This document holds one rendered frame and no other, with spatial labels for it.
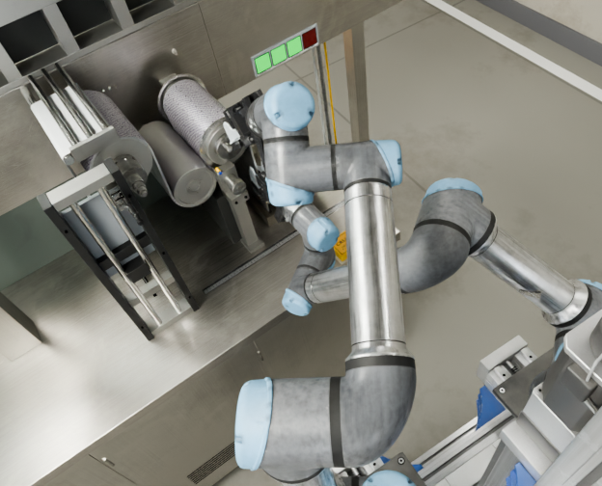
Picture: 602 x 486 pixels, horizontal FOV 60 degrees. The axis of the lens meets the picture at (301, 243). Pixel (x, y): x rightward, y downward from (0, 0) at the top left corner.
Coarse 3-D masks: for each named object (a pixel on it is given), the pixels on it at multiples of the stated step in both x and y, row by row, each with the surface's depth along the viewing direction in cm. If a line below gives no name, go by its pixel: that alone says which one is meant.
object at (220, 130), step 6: (222, 126) 127; (216, 132) 127; (222, 132) 128; (210, 138) 127; (216, 138) 128; (210, 144) 128; (210, 150) 129; (240, 150) 135; (210, 156) 131; (216, 156) 132; (216, 162) 133; (222, 162) 134
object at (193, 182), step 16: (144, 128) 144; (160, 128) 143; (160, 144) 138; (176, 144) 138; (160, 160) 136; (176, 160) 133; (192, 160) 133; (176, 176) 131; (192, 176) 133; (208, 176) 136; (176, 192) 132; (192, 192) 135; (208, 192) 139
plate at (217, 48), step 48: (240, 0) 147; (288, 0) 156; (336, 0) 166; (384, 0) 177; (144, 48) 139; (192, 48) 147; (240, 48) 156; (0, 96) 126; (144, 96) 147; (0, 144) 132; (48, 144) 140; (0, 192) 140
